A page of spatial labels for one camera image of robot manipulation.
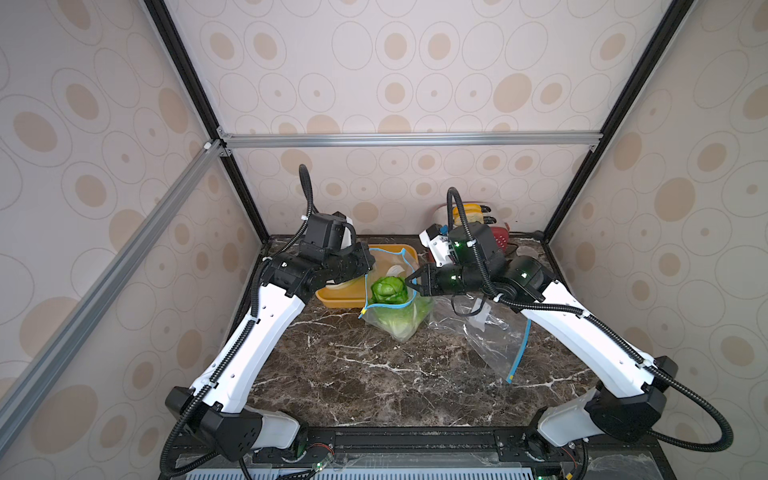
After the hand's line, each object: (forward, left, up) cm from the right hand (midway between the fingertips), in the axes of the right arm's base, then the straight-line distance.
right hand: (413, 276), depth 66 cm
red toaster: (+42, -29, -17) cm, 54 cm away
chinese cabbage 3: (-5, +2, -11) cm, 12 cm away
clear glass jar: (+26, -36, -18) cm, 48 cm away
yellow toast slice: (+38, -20, -13) cm, 44 cm away
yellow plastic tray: (+11, +7, -7) cm, 15 cm away
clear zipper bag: (+5, -27, -33) cm, 43 cm away
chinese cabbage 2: (+3, +6, -9) cm, 12 cm away
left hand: (+4, +6, +2) cm, 8 cm away
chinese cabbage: (+10, +5, -11) cm, 16 cm away
